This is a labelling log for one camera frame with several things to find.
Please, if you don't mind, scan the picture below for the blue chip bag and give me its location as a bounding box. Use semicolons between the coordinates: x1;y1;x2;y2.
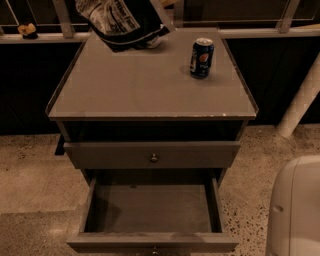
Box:
75;0;175;52

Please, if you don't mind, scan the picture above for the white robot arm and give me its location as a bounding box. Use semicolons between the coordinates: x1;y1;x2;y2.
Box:
191;112;320;256

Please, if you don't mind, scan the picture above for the grey wooden drawer cabinet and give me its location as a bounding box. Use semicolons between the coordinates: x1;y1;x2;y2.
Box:
45;27;259;188

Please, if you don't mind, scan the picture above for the round metal drawer knob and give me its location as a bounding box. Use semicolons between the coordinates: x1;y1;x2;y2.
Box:
149;154;159;163

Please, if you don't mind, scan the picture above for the grey top drawer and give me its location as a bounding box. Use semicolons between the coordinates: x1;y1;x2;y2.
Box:
64;141;240;169

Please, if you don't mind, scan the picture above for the grey open middle drawer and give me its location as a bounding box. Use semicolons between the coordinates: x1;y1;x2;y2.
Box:
67;177;238;256

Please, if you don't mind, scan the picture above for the white ceramic bowl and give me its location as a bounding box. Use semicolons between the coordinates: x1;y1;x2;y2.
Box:
146;37;161;49

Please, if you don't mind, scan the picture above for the blue pepsi can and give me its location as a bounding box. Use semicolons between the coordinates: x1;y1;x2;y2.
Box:
190;38;214;79

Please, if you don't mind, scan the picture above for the metal window railing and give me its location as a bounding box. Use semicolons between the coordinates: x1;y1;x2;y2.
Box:
0;0;320;44

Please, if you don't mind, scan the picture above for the yellow and black object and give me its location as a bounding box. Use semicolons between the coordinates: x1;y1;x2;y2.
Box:
18;23;38;39

